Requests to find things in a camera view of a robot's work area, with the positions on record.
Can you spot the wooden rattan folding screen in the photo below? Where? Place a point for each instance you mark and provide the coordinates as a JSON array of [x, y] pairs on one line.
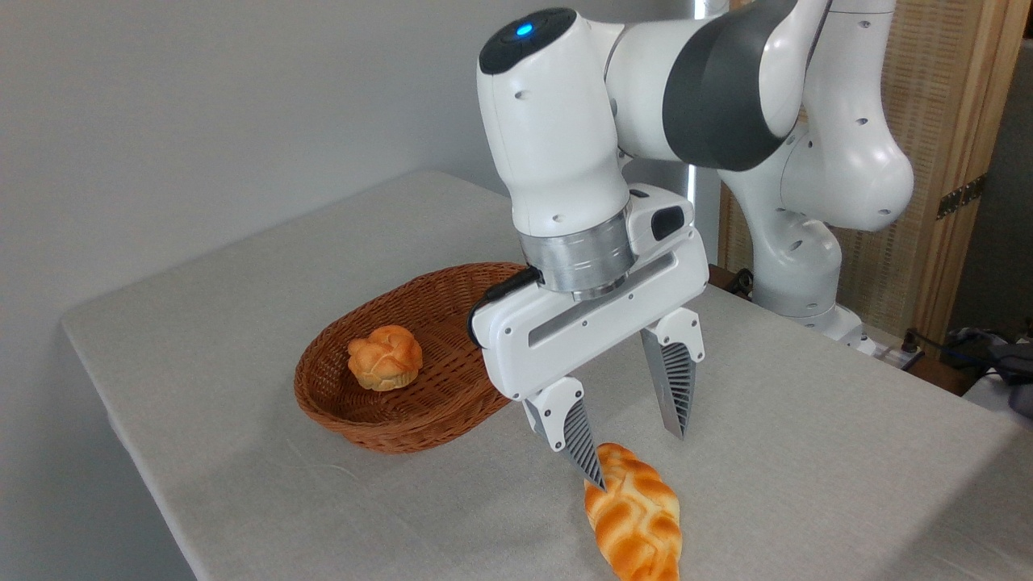
[[928, 97]]

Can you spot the dark grey device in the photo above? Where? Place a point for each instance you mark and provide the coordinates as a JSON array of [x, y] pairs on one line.
[[1017, 379]]

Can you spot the dark brown wooden block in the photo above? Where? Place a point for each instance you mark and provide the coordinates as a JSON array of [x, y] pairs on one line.
[[722, 278]]

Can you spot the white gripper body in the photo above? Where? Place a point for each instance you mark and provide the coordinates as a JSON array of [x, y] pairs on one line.
[[581, 331]]

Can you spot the white power strip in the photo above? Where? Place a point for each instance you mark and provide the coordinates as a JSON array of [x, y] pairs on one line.
[[896, 355]]

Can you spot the metal screen hinge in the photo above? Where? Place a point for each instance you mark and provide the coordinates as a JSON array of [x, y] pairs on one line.
[[960, 197]]

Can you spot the long braided bread loaf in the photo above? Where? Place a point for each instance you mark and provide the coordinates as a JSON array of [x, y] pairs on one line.
[[637, 524]]

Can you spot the round golden bread bun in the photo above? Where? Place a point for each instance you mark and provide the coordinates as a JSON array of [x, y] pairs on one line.
[[385, 359]]

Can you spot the grey tablecloth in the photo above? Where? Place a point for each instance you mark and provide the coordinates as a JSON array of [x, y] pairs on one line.
[[807, 468]]

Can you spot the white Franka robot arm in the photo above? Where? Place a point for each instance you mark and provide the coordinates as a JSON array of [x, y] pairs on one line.
[[549, 121]]

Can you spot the brown wicker oval basket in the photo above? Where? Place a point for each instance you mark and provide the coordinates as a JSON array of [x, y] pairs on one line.
[[436, 363]]

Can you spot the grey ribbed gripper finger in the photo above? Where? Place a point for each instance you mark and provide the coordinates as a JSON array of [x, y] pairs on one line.
[[569, 424], [676, 371]]

